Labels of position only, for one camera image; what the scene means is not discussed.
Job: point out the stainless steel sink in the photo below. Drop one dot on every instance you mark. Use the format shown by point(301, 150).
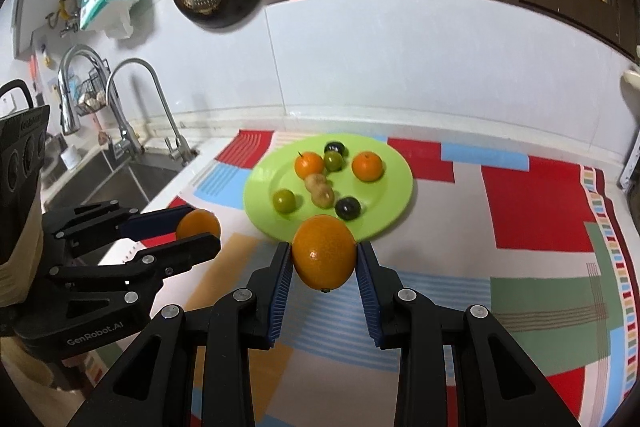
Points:
point(110, 182)

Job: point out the steel knife rack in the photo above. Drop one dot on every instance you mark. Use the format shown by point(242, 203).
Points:
point(631, 167)

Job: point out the light green oval plate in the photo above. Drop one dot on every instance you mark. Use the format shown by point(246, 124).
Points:
point(390, 202)

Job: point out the person's left hand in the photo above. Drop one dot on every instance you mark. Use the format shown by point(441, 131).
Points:
point(17, 267)

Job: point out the green plum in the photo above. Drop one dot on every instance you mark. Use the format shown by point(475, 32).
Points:
point(283, 201)
point(333, 162)

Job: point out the small dark plum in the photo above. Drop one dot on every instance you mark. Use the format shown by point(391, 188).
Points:
point(335, 147)

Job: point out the colourful patterned tablecloth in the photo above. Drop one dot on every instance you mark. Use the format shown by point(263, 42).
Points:
point(525, 217)

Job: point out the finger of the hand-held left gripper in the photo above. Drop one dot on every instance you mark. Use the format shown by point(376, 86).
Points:
point(185, 252)
point(150, 223)

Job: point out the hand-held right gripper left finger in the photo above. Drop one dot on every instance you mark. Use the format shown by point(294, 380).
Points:
point(281, 292)

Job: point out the small orange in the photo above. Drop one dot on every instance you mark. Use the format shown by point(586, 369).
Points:
point(200, 223)
point(367, 167)

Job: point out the large dark purple plum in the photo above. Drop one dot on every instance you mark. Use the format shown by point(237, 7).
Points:
point(347, 208)

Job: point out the large steel kitchen faucet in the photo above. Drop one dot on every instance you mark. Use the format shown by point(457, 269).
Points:
point(67, 97)

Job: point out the white cup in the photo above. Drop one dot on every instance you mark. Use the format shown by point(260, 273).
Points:
point(70, 158)

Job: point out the orange with stem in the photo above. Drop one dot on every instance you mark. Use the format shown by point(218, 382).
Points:
point(309, 165)

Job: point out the thin gooseneck steel faucet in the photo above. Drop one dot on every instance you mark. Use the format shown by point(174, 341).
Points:
point(150, 82)

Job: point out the large orange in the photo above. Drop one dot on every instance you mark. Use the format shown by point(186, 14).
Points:
point(324, 252)

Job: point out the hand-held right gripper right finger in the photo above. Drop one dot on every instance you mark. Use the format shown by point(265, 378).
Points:
point(369, 292)

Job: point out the person's left forearm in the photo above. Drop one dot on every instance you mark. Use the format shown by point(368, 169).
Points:
point(25, 367)

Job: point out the brownish green round fruit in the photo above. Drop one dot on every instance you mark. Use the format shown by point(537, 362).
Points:
point(323, 198)
point(314, 180)

